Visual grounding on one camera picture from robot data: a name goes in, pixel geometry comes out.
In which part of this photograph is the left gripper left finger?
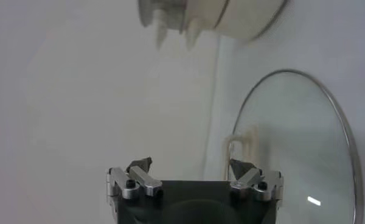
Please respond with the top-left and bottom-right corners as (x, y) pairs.
(105, 156), (164, 200)

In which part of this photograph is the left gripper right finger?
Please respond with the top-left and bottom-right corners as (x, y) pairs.
(229, 158), (284, 202)

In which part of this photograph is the round glass pot lid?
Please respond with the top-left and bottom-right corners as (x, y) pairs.
(223, 69), (364, 224)

